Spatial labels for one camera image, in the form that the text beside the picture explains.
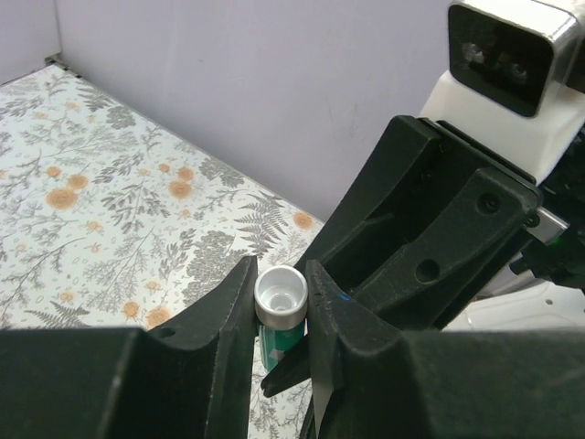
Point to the floral table mat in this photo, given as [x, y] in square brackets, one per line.
[109, 219]

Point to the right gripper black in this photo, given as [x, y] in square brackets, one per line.
[427, 284]

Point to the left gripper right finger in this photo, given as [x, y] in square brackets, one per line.
[372, 380]

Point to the green white glue stick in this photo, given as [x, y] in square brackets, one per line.
[281, 299]

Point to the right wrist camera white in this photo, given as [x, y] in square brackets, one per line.
[515, 81]

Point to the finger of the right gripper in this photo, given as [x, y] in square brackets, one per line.
[415, 172]

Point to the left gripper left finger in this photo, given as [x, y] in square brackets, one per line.
[187, 378]

